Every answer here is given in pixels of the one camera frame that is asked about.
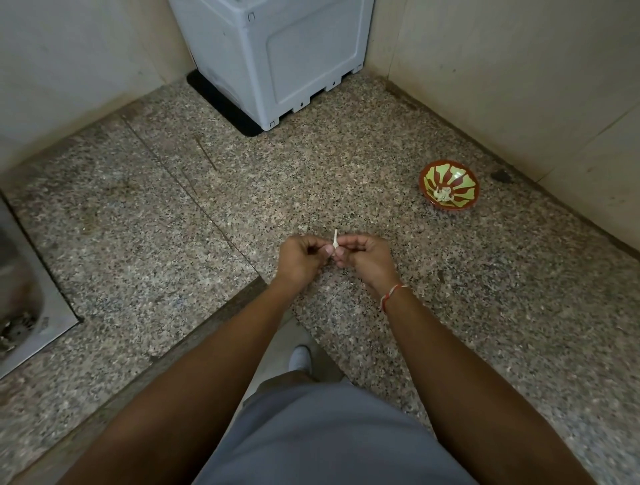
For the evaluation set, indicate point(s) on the person's left hand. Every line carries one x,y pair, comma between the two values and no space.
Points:
299,261

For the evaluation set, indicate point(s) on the person's right hand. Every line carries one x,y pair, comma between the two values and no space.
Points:
369,264

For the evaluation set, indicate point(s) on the person's right thumb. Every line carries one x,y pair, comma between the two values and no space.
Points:
340,255

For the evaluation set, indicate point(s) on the person's left thumb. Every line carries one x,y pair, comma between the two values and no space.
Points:
326,251

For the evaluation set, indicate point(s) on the person's right forearm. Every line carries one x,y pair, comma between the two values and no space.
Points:
465,394

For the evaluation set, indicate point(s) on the person's left forearm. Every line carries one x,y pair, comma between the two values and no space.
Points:
185,389

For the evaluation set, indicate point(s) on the red and white wrist thread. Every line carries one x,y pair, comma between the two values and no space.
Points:
391,295

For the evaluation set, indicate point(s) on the white shoe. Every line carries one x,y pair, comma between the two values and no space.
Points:
300,358

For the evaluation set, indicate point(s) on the white cotton wicks in bowl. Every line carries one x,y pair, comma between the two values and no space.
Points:
444,195

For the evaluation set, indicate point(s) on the red and yellow clay bowl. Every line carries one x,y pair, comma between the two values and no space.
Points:
448,185

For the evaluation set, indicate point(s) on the grey shorts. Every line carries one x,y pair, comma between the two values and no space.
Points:
330,429

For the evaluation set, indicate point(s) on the white plastic appliance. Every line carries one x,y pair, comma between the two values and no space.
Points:
272,52

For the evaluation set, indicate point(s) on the steel sink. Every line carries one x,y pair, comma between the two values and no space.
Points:
25,300

